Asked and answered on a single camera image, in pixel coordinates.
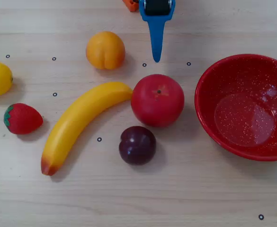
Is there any red speckled bowl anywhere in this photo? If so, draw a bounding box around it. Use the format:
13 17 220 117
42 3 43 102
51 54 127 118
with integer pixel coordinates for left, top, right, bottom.
194 53 277 162

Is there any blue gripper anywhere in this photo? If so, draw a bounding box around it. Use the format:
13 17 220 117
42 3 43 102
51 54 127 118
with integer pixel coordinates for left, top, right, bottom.
138 0 176 63

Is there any dark purple plastic plum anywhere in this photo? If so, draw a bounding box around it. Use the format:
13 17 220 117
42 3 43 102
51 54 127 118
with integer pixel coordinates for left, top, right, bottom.
118 125 157 166

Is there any yellow plastic banana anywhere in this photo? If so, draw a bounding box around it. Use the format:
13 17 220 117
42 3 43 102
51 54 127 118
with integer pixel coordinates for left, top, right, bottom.
41 81 134 176

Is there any red plastic apple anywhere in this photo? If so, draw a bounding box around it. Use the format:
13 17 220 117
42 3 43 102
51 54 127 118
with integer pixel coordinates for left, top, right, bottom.
131 74 185 128

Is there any orange plastic peach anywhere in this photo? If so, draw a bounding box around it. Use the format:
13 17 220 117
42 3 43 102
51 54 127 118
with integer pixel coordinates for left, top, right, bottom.
85 31 126 70

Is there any red plastic strawberry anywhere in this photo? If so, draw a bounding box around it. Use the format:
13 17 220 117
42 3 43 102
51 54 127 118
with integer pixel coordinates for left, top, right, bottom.
3 103 44 135

